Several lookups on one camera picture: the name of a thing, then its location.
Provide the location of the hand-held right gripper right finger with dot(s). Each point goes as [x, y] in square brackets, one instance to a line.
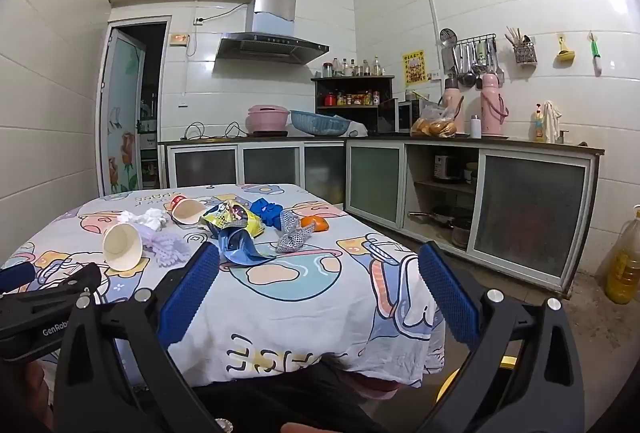
[447, 298]

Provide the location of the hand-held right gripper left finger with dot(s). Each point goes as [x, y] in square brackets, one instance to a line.
[192, 293]

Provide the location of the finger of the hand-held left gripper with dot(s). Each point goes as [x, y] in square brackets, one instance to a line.
[15, 277]
[75, 280]

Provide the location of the red print paper cup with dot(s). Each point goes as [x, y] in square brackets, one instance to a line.
[190, 212]

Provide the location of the orange peel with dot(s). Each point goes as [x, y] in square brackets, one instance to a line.
[317, 224]

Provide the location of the lavender mesh scrubber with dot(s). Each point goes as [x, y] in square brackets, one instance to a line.
[167, 250]

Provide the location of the plain white paper cup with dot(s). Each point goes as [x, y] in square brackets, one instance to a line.
[122, 248]

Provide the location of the dark cooking pot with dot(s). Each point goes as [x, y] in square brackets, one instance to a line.
[464, 235]

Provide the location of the blue foil wrapper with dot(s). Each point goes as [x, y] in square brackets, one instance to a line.
[240, 248]

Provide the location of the dark frying pan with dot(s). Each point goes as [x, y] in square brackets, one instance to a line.
[440, 218]

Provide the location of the crumpled white tissue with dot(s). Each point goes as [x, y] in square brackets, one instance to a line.
[152, 219]
[126, 217]

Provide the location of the yellow stool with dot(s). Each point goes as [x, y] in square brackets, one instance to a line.
[507, 361]

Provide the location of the yellow snack bag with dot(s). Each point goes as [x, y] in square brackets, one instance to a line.
[235, 215]

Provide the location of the cartoon printed tablecloth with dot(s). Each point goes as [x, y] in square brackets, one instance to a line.
[300, 313]

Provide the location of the blue rubber gloves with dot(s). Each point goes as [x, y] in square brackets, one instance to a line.
[267, 211]

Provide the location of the silver foam net sleeve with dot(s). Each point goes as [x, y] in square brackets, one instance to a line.
[292, 238]

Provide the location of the person's dark clothing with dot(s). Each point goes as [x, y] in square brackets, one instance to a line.
[280, 398]

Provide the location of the bag of oranges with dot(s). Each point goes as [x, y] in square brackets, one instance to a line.
[435, 128]

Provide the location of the small white bottle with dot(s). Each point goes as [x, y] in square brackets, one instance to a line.
[475, 127]

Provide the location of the flower printed glass door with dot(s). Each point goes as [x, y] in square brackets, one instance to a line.
[122, 113]

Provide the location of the black induction cooker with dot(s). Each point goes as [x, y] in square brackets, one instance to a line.
[267, 133]

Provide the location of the large cooking oil bottle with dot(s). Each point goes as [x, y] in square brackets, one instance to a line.
[622, 268]

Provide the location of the black microwave oven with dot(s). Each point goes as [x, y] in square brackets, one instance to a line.
[407, 115]

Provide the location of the pink lidded pot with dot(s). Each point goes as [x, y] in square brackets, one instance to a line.
[267, 118]

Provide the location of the pink thermos flask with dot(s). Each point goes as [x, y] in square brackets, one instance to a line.
[492, 113]
[452, 100]

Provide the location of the dish soap bottle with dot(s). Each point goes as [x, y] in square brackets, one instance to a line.
[538, 128]

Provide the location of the white hanging cloth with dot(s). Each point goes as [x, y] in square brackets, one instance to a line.
[552, 118]

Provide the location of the blue plastic basket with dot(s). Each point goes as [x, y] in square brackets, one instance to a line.
[317, 123]

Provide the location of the dark spice shelf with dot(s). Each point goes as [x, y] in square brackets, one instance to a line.
[385, 88]

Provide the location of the row of spice jars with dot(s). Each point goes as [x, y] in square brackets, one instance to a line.
[350, 99]

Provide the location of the rack of hanging utensils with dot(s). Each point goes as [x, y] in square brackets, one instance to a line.
[467, 63]

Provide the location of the row of glass bottles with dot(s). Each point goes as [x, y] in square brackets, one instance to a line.
[355, 69]

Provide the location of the metal chopstick holder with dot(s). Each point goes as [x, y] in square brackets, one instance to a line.
[525, 54]

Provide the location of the steel range hood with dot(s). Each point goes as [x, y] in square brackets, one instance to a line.
[272, 45]

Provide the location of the yellow hanging brush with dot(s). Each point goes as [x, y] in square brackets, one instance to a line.
[565, 55]

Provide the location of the yellow wall poster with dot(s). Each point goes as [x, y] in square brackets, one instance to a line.
[414, 69]

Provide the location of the wall mounted alarm box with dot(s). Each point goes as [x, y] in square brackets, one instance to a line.
[179, 39]

